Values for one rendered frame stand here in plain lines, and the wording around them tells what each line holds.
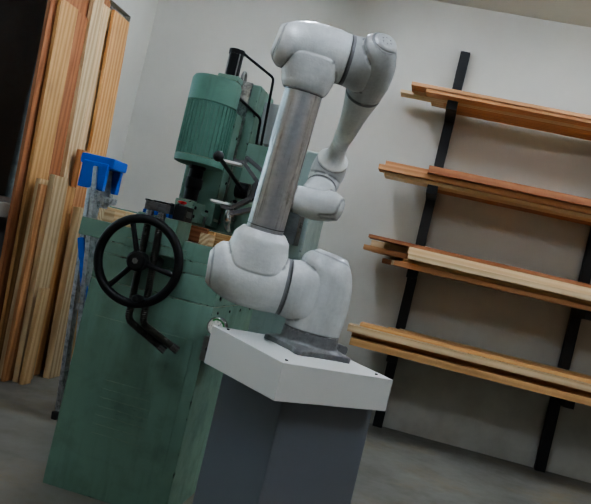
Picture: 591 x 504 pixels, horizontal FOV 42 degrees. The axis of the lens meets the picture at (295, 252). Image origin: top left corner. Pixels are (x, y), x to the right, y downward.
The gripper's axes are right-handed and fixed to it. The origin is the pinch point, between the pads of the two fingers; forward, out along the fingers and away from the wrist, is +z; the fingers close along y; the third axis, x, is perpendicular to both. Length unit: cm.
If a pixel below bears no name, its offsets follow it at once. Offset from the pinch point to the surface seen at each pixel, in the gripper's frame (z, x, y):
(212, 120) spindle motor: 10.2, -5.3, 21.1
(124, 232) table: 27.8, -2.4, -23.5
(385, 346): -56, -202, -30
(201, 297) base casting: -3.3, -4.5, -37.9
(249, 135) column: 3.9, -30.9, 25.7
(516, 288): -118, -196, 18
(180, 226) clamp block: 6.8, 5.1, -18.1
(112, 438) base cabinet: 15, -11, -90
